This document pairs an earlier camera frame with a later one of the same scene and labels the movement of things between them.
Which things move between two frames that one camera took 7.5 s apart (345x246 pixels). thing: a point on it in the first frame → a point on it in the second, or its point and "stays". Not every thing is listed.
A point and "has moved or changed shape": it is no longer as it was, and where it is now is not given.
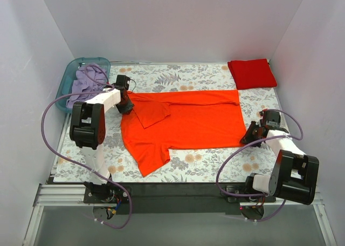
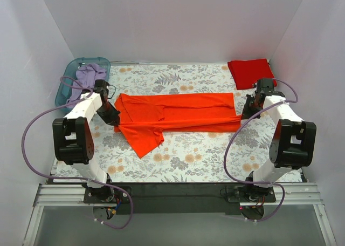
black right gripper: x=250 y=135 → x=248 y=111
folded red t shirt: x=252 y=74 stays
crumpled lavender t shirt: x=89 y=78 stays
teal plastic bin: x=70 y=75 stays
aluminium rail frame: x=61 y=195 stays
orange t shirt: x=160 y=122 has moved or changed shape
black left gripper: x=126 y=104 → x=111 y=116
